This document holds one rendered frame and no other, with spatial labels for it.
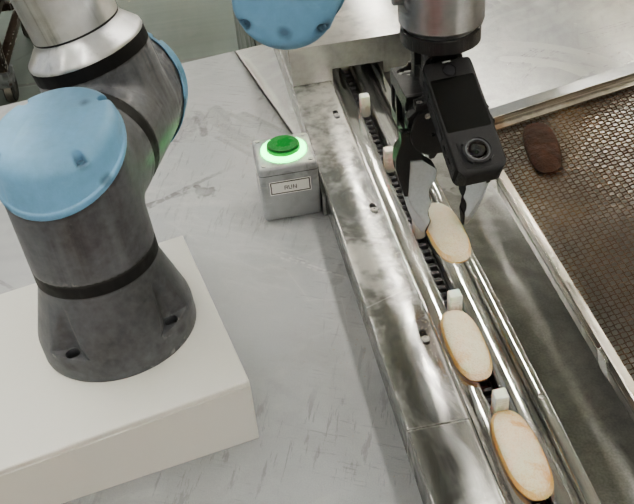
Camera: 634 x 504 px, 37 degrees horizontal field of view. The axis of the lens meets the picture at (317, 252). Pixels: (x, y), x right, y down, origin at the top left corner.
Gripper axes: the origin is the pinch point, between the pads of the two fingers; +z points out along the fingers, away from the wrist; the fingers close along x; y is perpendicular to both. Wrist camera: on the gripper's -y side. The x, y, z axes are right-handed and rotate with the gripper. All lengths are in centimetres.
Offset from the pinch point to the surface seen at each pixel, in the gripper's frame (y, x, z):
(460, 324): -6.9, 0.5, 7.7
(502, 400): -18.0, 0.0, 7.0
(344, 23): 51, 0, 2
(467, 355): -11.2, 1.1, 7.7
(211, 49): 239, 15, 93
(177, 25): 263, 25, 93
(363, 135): 31.8, 1.8, 8.6
